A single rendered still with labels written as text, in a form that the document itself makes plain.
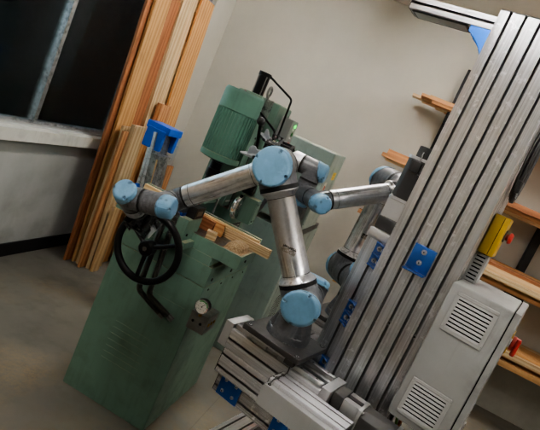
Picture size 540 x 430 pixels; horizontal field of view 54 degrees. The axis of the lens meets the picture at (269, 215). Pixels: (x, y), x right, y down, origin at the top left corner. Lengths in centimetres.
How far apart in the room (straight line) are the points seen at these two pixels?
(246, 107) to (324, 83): 247
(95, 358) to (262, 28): 327
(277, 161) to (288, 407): 71
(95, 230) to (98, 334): 142
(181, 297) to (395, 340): 91
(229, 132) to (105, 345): 107
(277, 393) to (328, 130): 322
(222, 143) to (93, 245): 181
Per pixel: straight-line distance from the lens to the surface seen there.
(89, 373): 256
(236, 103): 220
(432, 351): 172
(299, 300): 154
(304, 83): 466
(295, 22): 479
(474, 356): 170
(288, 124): 250
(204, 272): 218
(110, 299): 241
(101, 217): 376
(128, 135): 363
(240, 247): 214
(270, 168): 150
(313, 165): 205
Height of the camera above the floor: 146
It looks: 10 degrees down
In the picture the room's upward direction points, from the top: 24 degrees clockwise
